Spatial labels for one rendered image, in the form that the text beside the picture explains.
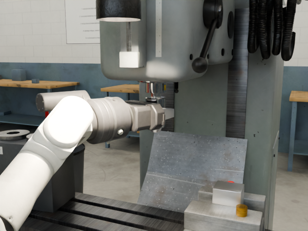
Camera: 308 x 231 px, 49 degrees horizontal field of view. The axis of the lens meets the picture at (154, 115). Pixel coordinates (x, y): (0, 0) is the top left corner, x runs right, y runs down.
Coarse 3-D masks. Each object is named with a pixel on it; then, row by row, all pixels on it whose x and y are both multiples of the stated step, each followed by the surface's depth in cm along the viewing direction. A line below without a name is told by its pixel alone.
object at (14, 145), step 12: (0, 132) 98; (12, 132) 99; (24, 132) 98; (0, 144) 92; (12, 144) 91; (24, 144) 90; (0, 156) 93; (12, 156) 92; (72, 156) 100; (0, 168) 94; (60, 168) 94; (72, 168) 100; (60, 180) 94; (72, 180) 100; (48, 192) 91; (60, 192) 94; (72, 192) 101; (36, 204) 92; (48, 204) 91; (60, 204) 95
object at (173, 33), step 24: (168, 0) 62; (192, 0) 64; (168, 24) 63; (192, 24) 65; (120, 48) 68; (168, 48) 64; (192, 48) 66; (120, 72) 69; (144, 72) 67; (168, 72) 65; (192, 72) 68
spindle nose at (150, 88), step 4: (148, 84) 74; (152, 84) 74; (156, 84) 74; (160, 84) 74; (164, 84) 75; (148, 88) 74; (152, 88) 74; (156, 88) 74; (160, 88) 74; (148, 92) 75; (152, 92) 74; (156, 92) 74; (160, 92) 74; (164, 92) 75
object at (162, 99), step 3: (150, 96) 78; (162, 96) 78; (147, 99) 75; (150, 99) 75; (153, 99) 74; (156, 99) 74; (159, 99) 75; (162, 99) 75; (165, 99) 76; (150, 102) 75; (153, 102) 75; (156, 102) 74; (159, 102) 75; (162, 102) 75
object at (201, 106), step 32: (224, 64) 106; (256, 64) 102; (192, 96) 112; (224, 96) 108; (256, 96) 104; (192, 128) 114; (224, 128) 109; (256, 128) 105; (256, 160) 107; (256, 192) 109
